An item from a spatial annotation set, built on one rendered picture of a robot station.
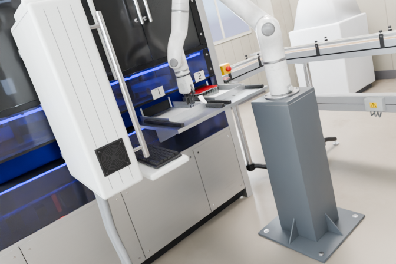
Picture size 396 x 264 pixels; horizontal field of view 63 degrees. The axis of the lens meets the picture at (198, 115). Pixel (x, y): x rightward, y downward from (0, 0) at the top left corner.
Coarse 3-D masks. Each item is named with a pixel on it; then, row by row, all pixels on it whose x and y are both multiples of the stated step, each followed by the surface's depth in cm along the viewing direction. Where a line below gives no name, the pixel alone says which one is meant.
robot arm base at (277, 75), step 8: (272, 64) 169; (280, 64) 168; (272, 72) 170; (280, 72) 169; (288, 72) 172; (272, 80) 172; (280, 80) 170; (288, 80) 172; (272, 88) 174; (280, 88) 172; (288, 88) 172; (296, 88) 176; (264, 96) 180; (272, 96) 175; (280, 96) 171; (288, 96) 169
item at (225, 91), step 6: (228, 84) 218; (234, 84) 213; (240, 84) 208; (222, 90) 221; (228, 90) 216; (234, 90) 201; (240, 90) 205; (210, 96) 213; (216, 96) 193; (222, 96) 196; (228, 96) 199
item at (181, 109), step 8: (176, 104) 212; (184, 104) 204; (200, 104) 186; (168, 112) 203; (176, 112) 197; (184, 112) 179; (192, 112) 183; (160, 120) 181; (168, 120) 174; (176, 120) 176
